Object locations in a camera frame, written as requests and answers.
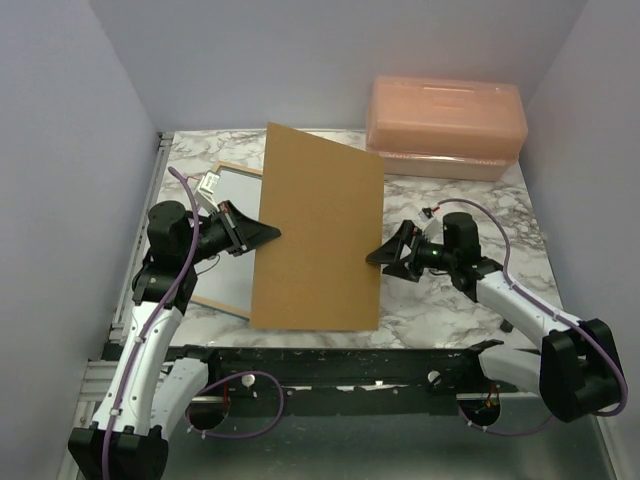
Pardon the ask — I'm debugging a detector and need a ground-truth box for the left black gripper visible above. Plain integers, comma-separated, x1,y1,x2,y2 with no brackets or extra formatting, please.
182,199,281,265

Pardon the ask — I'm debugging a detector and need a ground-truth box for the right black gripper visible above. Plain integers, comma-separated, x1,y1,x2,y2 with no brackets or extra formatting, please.
367,220,457,283

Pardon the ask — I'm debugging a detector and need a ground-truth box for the blue wooden picture frame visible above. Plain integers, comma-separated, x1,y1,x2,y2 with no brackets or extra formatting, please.
191,162,262,320

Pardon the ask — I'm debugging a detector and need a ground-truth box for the brown fibreboard backing board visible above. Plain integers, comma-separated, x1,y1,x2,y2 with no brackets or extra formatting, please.
250,123,384,331

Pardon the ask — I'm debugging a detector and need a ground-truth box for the orange translucent plastic box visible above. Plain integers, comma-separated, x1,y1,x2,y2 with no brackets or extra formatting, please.
365,76,528,182

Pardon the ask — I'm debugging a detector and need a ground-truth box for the glossy plant photo board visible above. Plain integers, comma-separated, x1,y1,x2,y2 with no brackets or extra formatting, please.
191,162,262,319

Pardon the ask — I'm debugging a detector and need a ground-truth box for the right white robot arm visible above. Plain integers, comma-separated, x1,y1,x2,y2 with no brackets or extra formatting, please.
366,212,628,423

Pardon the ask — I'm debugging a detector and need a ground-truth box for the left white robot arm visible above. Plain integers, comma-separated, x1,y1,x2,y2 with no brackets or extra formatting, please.
68,201,281,479

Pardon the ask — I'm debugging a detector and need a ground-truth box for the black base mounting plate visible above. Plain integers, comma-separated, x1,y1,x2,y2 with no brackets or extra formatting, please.
166,345,516,425

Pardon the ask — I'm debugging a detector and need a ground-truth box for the small black tool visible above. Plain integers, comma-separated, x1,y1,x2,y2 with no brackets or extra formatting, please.
500,320,514,333

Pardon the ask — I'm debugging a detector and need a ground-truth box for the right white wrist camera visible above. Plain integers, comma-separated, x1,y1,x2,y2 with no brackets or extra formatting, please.
419,206,442,241

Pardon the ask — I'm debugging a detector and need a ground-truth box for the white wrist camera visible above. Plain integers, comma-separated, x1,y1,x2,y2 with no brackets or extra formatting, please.
194,171,220,215
419,206,442,241

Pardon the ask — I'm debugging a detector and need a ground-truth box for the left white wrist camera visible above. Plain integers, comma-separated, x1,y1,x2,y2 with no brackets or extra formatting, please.
194,171,220,215

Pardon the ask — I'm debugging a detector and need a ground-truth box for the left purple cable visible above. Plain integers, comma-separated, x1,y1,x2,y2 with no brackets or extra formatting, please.
99,167,285,480

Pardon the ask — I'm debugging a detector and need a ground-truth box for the purple cable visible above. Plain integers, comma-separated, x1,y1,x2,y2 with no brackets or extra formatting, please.
99,167,285,480
422,198,629,436

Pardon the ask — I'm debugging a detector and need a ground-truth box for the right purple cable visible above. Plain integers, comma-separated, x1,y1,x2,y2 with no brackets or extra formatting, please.
422,198,629,436

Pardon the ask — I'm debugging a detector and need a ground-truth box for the aluminium rail frame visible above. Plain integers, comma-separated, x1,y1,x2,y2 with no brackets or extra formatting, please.
80,127,598,458

